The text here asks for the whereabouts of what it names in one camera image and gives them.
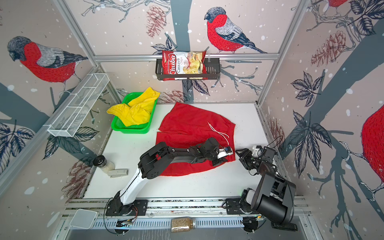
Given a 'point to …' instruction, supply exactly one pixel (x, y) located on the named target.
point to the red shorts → (185, 126)
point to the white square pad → (84, 218)
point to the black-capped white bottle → (103, 163)
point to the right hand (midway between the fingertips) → (237, 156)
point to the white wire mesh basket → (69, 122)
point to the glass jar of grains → (182, 224)
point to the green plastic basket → (119, 123)
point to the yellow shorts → (138, 112)
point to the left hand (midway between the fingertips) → (227, 158)
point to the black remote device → (286, 225)
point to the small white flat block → (117, 173)
